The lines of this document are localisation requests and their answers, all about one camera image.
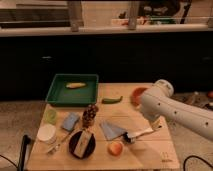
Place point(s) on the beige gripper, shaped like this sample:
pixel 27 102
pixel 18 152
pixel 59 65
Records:
pixel 155 125

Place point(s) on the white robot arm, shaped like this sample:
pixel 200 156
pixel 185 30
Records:
pixel 156 101

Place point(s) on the green plastic tray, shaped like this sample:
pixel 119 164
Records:
pixel 60 96

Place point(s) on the orange bowl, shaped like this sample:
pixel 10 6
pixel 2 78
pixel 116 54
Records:
pixel 135 96

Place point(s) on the blue triangular cloth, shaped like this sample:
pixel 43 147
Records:
pixel 111 131

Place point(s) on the orange peach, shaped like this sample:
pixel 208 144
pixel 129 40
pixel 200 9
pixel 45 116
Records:
pixel 115 148

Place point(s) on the green chili pepper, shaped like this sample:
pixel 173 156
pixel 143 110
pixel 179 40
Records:
pixel 111 100

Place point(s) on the purple grape bunch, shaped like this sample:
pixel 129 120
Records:
pixel 89 115

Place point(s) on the black round plate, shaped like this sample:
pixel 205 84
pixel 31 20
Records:
pixel 90 148

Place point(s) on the white bar on plate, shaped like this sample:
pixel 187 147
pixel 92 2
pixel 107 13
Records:
pixel 82 143

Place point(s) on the blue sponge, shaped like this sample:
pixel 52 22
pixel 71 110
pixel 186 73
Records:
pixel 70 121

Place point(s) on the yellow corn cob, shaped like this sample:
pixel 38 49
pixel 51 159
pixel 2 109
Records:
pixel 75 85

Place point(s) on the silver fork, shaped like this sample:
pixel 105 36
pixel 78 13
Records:
pixel 54 149

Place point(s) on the black clamp post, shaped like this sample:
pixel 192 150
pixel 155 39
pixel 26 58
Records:
pixel 26 140

